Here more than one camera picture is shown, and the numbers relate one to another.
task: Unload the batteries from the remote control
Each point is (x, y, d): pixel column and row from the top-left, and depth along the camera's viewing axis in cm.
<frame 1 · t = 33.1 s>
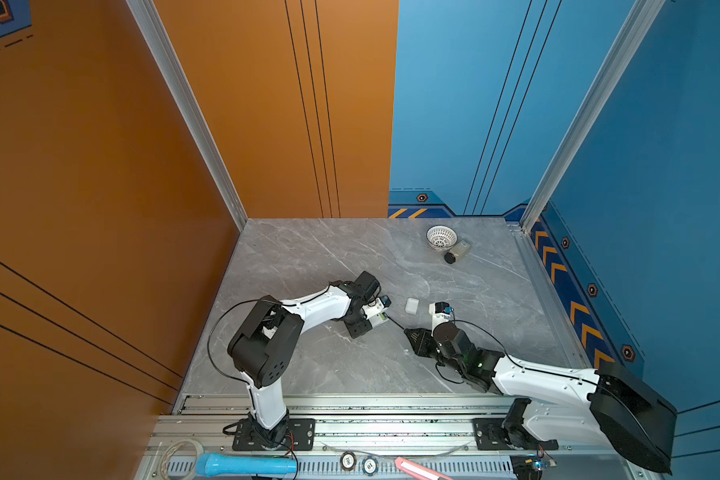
left hand: (360, 321, 93), fingers open
right hand: (403, 336, 83), fingers open
white battery cover: (412, 305, 99), on the table
patterned white ceramic bowl: (441, 237, 115), point 3 cm above the table
glass jar with black lid: (457, 252, 110), point 3 cm above the table

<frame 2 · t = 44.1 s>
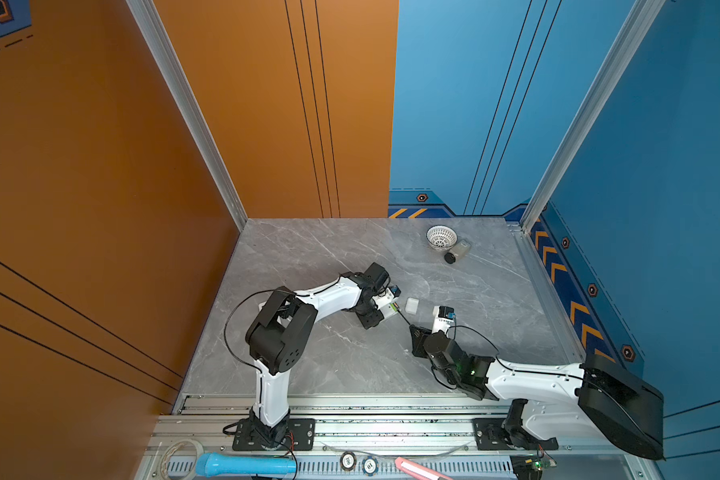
left hand: (372, 313, 95), fingers open
right hand: (408, 332, 84), fingers open
the named things where they were.

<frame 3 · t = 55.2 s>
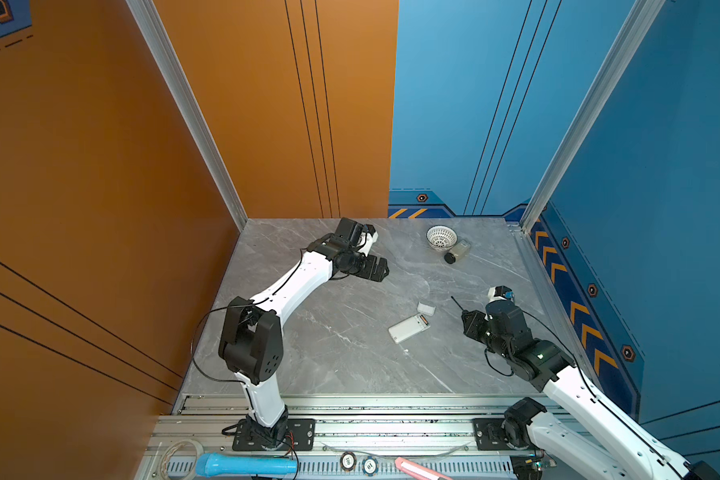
left hand: (376, 265, 88), fingers open
right hand: (460, 317, 79), fingers closed
white battery cover: (428, 309, 99), on the table
white air conditioner remote: (407, 328, 93), on the table
the other named things where they were.

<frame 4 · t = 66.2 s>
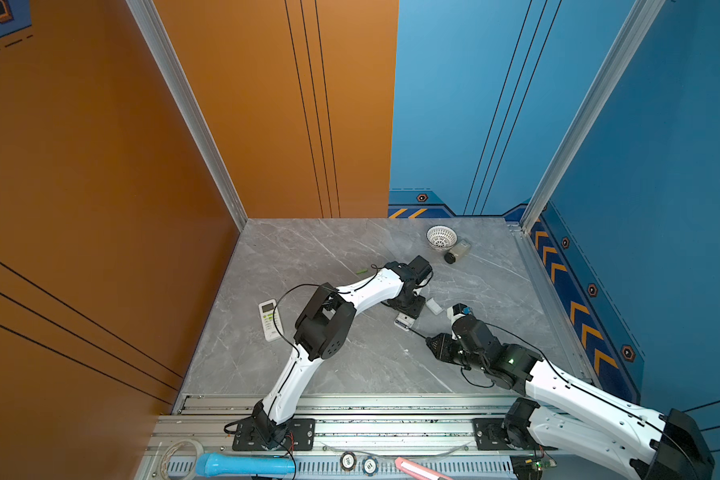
left hand: (414, 309, 95), fingers open
right hand: (425, 346, 79), fingers closed
white remote control: (270, 313, 96), on the table
